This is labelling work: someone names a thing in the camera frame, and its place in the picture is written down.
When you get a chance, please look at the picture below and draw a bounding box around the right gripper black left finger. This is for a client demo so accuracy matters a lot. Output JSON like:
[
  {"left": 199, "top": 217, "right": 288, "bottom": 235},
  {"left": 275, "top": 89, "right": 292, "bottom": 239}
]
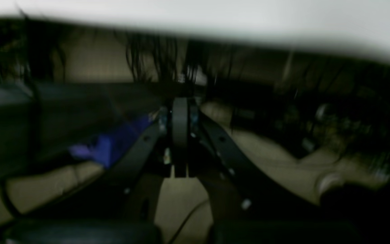
[{"left": 5, "top": 114, "right": 169, "bottom": 244}]

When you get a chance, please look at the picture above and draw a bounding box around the blue purple object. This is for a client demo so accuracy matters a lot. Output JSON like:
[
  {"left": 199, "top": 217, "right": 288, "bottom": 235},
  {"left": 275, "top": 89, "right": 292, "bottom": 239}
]
[{"left": 68, "top": 113, "right": 156, "bottom": 169}]

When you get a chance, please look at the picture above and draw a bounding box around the tangle of black cables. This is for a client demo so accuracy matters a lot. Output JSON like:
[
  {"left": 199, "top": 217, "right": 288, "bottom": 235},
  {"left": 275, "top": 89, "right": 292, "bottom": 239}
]
[{"left": 124, "top": 34, "right": 236, "bottom": 85}]

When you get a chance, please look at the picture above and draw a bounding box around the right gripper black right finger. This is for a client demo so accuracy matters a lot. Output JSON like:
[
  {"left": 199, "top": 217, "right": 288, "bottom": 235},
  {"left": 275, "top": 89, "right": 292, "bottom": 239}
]
[{"left": 173, "top": 98, "right": 362, "bottom": 244}]

